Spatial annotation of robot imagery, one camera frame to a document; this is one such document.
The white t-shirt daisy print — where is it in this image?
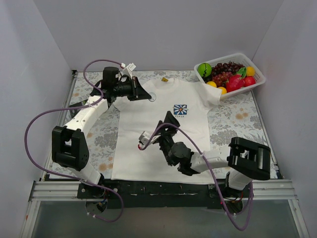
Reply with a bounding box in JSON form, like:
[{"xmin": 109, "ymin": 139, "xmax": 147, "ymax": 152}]
[{"xmin": 111, "ymin": 78, "xmax": 221, "ymax": 184}]

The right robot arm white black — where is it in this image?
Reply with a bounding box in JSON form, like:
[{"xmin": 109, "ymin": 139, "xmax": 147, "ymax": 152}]
[{"xmin": 151, "ymin": 112, "xmax": 270, "ymax": 197}]

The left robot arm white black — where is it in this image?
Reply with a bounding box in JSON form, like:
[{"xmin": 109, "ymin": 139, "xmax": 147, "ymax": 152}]
[{"xmin": 52, "ymin": 63, "xmax": 151, "ymax": 198}]

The black green cardboard box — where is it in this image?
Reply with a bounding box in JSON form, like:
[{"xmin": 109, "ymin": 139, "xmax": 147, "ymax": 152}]
[{"xmin": 69, "ymin": 100, "xmax": 87, "ymax": 118}]

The yellow orange left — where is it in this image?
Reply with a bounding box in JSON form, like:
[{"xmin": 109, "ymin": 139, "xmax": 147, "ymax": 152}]
[{"xmin": 207, "ymin": 81, "xmax": 217, "ymax": 88}]

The yellow orange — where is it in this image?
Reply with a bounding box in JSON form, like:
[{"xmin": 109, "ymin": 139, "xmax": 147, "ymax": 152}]
[
  {"xmin": 207, "ymin": 81, "xmax": 217, "ymax": 88},
  {"xmin": 218, "ymin": 87, "xmax": 227, "ymax": 95}
]

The green watermelon ball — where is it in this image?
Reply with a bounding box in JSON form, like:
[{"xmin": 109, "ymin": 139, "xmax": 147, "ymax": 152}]
[{"xmin": 197, "ymin": 62, "xmax": 212, "ymax": 78}]

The yellow orange front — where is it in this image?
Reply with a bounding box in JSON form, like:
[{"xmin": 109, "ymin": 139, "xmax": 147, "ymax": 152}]
[{"xmin": 218, "ymin": 87, "xmax": 227, "ymax": 95}]

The red grape bunch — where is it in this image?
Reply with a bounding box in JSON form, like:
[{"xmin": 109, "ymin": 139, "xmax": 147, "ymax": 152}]
[{"xmin": 211, "ymin": 72, "xmax": 232, "ymax": 87}]

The dark purple grape bunch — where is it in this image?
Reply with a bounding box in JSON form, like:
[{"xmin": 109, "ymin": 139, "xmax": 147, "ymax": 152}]
[{"xmin": 211, "ymin": 61, "xmax": 245, "ymax": 76}]

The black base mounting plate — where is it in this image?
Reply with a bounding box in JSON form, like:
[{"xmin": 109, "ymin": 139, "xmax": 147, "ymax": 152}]
[{"xmin": 77, "ymin": 179, "xmax": 250, "ymax": 209}]

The red dragon fruit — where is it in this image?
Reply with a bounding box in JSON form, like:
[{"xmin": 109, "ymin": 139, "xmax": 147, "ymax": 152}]
[{"xmin": 225, "ymin": 74, "xmax": 245, "ymax": 93}]

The red apple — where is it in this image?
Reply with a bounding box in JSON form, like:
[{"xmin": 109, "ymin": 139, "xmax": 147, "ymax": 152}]
[{"xmin": 244, "ymin": 76, "xmax": 256, "ymax": 87}]

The white plastic fruit basket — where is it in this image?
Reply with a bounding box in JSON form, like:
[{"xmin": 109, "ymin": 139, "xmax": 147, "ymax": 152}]
[{"xmin": 194, "ymin": 53, "xmax": 265, "ymax": 100}]

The yellow lemon back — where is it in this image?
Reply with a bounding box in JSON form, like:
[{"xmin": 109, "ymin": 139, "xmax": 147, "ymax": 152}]
[{"xmin": 246, "ymin": 66, "xmax": 255, "ymax": 76}]

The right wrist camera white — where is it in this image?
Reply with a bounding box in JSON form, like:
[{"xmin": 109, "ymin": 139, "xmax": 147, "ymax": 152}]
[{"xmin": 139, "ymin": 131, "xmax": 153, "ymax": 147}]

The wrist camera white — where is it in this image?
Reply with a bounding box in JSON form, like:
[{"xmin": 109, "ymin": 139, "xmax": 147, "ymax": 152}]
[
  {"xmin": 139, "ymin": 131, "xmax": 153, "ymax": 147},
  {"xmin": 122, "ymin": 63, "xmax": 136, "ymax": 77}
]

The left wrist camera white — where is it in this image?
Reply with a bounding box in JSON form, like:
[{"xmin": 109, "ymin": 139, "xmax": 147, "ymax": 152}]
[{"xmin": 122, "ymin": 63, "xmax": 136, "ymax": 77}]

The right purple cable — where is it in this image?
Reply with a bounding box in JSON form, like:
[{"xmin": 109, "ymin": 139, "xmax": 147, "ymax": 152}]
[{"xmin": 137, "ymin": 123, "xmax": 255, "ymax": 231}]

